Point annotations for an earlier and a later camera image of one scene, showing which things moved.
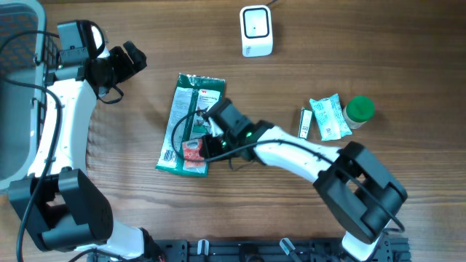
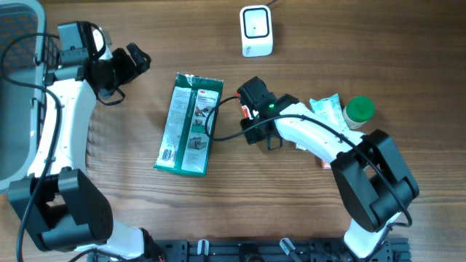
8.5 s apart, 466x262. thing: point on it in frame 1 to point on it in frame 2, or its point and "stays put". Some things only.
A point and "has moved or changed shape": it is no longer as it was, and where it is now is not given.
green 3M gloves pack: [195, 95] stays put
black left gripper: [132, 68] stays put
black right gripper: [214, 150] to [255, 136]
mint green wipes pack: [329, 118] stays put
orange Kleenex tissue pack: [193, 160] has moved or changed shape
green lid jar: [357, 110] stays put
